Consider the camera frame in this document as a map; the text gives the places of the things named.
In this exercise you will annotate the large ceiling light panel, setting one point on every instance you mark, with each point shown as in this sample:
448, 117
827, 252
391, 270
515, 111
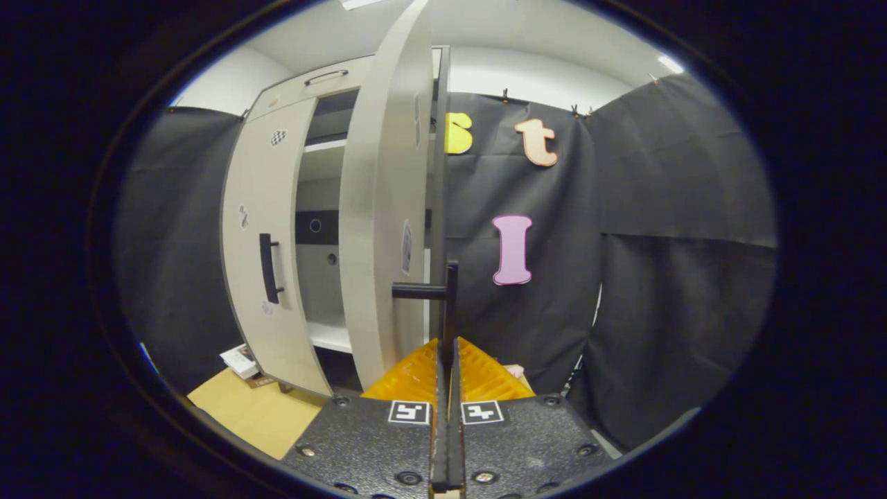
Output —
357, 3

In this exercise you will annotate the small ceiling light panel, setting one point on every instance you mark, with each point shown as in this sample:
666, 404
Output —
671, 64

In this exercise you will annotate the grey cabinet drawer front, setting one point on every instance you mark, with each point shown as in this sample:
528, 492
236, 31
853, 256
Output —
326, 86

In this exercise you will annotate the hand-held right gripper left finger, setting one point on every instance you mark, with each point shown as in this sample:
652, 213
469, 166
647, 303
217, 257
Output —
439, 443

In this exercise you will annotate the grey shoe cabinet door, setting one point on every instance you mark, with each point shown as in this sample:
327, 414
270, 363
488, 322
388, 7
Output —
263, 187
378, 208

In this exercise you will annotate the black backdrop cloth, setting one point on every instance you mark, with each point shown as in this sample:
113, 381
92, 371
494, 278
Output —
658, 208

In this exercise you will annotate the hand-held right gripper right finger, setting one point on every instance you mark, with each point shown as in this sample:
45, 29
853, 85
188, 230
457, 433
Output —
457, 443

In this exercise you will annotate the green and pink plush toy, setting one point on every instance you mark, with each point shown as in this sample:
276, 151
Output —
515, 371

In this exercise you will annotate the brown book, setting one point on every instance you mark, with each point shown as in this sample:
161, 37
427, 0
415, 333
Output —
262, 381

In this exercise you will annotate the grey double-door shoe cabinet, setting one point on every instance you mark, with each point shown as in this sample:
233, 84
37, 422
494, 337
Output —
322, 277

